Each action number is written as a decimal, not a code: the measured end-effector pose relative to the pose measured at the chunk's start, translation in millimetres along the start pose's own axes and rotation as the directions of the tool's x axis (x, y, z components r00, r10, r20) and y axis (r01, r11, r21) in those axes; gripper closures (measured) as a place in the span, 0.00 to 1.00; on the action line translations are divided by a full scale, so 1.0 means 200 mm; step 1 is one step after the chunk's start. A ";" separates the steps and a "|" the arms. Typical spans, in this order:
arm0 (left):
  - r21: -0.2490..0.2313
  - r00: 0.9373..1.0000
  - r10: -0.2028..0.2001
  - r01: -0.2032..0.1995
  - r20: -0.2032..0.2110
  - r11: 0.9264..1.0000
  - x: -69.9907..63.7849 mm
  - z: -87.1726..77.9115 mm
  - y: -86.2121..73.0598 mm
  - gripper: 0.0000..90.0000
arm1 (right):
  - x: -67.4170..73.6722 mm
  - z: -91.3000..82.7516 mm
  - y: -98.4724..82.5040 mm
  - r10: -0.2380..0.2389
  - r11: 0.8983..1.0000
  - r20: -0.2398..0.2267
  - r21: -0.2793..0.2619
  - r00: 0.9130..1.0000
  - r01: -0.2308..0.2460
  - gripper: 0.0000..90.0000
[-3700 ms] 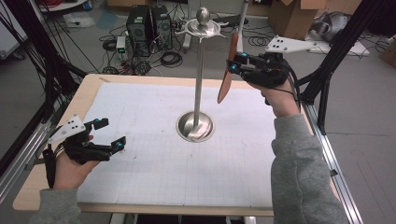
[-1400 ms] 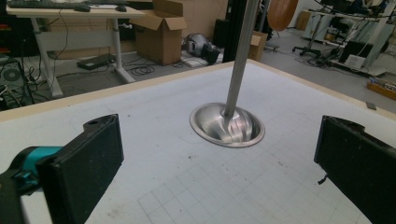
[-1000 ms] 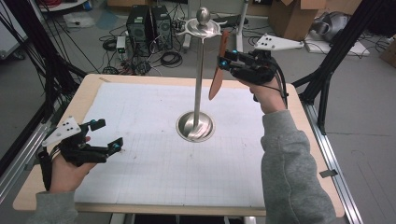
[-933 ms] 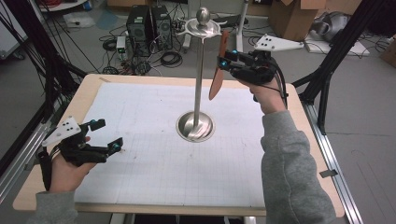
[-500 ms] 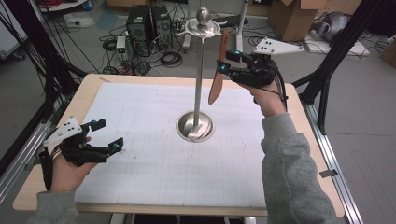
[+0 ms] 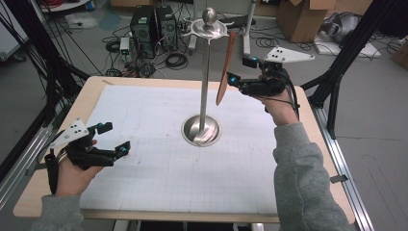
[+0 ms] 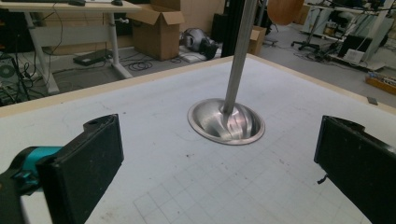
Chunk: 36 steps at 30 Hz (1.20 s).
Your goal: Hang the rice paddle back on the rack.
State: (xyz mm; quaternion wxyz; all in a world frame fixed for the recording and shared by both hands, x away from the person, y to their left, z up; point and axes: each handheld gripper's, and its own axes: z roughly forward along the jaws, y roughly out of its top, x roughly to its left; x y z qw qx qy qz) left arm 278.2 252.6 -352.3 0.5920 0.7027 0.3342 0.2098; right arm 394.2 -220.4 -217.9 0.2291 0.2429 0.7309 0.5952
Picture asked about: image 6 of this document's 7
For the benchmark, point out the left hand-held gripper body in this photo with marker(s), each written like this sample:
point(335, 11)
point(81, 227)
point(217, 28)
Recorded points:
point(80, 154)

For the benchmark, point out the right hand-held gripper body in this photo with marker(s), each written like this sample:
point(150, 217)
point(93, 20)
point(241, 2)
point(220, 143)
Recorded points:
point(269, 82)

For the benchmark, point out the wooden rice paddle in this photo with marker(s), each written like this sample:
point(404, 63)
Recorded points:
point(225, 70)

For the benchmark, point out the steel utensil stand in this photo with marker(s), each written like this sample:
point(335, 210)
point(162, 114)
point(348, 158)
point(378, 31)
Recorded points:
point(205, 83)

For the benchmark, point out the person's left hand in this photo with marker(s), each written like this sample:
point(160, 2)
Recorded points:
point(75, 179)

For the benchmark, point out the person's right hand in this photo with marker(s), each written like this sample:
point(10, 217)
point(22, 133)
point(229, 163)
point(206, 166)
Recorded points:
point(282, 109)

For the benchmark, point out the white stand legs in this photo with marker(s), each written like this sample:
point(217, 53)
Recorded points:
point(247, 35)

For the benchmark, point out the white grid mat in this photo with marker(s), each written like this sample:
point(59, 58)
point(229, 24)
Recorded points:
point(166, 179)

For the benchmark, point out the large open cardboard box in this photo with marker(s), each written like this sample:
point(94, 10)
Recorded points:
point(301, 19)

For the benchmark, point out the small silver box green light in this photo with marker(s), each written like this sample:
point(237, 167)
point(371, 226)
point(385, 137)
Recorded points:
point(124, 48)

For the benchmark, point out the grey rounded device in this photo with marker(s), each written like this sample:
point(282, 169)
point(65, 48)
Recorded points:
point(341, 27)

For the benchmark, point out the white flat board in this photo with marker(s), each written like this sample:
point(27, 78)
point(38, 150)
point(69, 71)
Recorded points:
point(365, 51)

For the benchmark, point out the black computer tower green label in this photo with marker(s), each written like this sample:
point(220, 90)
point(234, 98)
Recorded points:
point(142, 30)

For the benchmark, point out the grey tape strip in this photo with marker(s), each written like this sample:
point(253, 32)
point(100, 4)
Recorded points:
point(338, 179)

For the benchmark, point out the white round table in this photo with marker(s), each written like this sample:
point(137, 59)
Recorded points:
point(64, 5)

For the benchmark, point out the small cardboard box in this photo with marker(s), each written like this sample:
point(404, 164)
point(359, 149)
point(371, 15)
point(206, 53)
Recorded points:
point(401, 54)

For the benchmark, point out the aluminium rail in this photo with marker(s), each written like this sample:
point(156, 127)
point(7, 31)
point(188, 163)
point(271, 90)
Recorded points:
point(22, 163)
point(348, 192)

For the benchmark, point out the black metal frame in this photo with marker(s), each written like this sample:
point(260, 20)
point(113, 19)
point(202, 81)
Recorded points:
point(352, 45)
point(51, 77)

